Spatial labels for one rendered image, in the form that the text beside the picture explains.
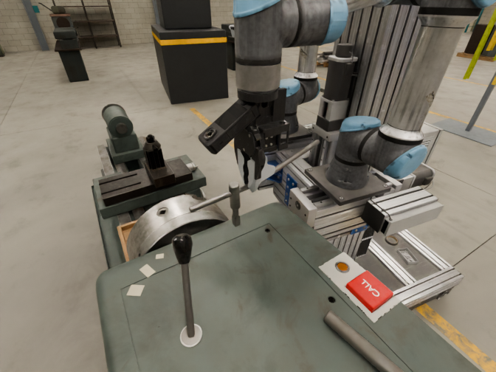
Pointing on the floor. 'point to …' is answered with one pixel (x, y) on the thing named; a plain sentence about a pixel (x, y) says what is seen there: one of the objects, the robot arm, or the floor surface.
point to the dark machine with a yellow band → (190, 52)
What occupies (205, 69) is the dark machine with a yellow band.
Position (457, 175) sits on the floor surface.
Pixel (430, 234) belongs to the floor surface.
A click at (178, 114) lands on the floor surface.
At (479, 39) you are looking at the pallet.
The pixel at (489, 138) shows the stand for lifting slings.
